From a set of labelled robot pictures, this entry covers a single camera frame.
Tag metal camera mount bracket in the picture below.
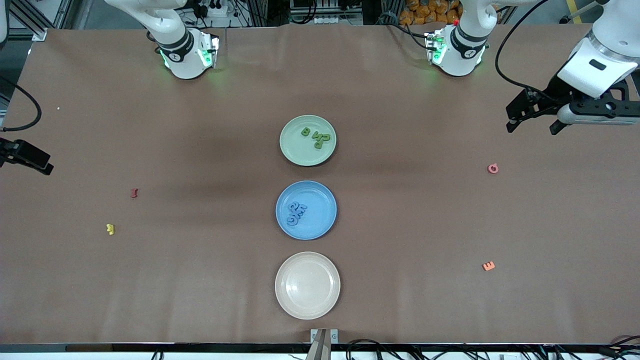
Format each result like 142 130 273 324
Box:
310 327 339 360

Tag white power strip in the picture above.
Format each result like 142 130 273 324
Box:
299 14 362 26

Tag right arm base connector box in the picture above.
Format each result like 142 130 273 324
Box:
197 32 220 69

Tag blue plate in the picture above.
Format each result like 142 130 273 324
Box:
275 180 338 241

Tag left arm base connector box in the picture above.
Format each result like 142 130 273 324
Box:
425 31 447 65

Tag beige plate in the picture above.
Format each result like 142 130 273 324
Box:
274 251 341 321

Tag orange snack packets pile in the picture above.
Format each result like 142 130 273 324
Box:
398 0 463 26

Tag power strip with black plugs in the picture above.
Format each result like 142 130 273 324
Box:
192 0 233 18

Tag red and black cables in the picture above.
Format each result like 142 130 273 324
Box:
607 335 640 357

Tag green plate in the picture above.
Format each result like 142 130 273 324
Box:
279 114 338 167

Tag black cable loop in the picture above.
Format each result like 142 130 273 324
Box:
345 339 401 360

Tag brown table cover mat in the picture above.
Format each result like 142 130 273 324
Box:
0 25 640 346

